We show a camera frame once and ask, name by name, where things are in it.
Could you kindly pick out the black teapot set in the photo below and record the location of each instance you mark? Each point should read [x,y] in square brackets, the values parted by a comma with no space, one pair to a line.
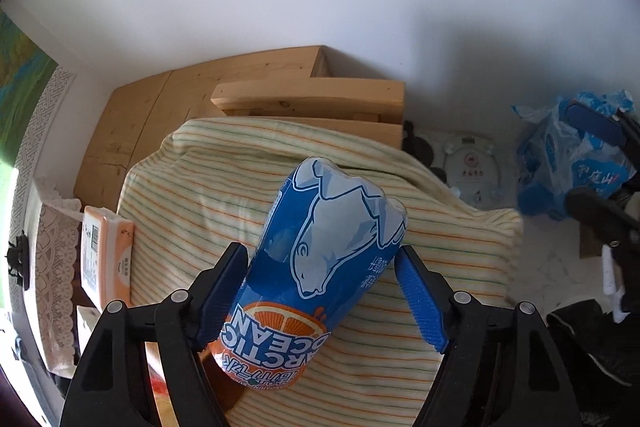
[18,258]

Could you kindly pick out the striped tablecloth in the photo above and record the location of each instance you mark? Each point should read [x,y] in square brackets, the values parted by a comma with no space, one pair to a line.
[213,183]

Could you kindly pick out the blue plastic bag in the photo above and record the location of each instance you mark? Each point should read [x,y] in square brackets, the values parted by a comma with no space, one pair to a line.
[555,157]

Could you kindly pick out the tissue pack right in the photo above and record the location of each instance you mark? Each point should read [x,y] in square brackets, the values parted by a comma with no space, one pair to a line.
[105,256]

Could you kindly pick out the landscape painting roller blind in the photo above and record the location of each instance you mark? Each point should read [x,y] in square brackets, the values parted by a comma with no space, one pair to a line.
[32,89]

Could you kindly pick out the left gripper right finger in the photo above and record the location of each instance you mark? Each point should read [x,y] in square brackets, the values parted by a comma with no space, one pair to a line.
[500,366]

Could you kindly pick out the blue Arctic Ocean cup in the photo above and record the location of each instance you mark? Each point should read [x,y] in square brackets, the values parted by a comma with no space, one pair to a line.
[327,239]

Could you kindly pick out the lace covered low table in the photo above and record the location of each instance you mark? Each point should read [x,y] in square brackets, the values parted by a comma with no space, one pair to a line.
[52,225]

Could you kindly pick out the white bathroom scale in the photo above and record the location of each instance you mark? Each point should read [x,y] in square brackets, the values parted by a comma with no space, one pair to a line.
[468,165]

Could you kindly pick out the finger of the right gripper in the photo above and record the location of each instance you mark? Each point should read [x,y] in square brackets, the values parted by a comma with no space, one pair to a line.
[588,120]
[611,225]

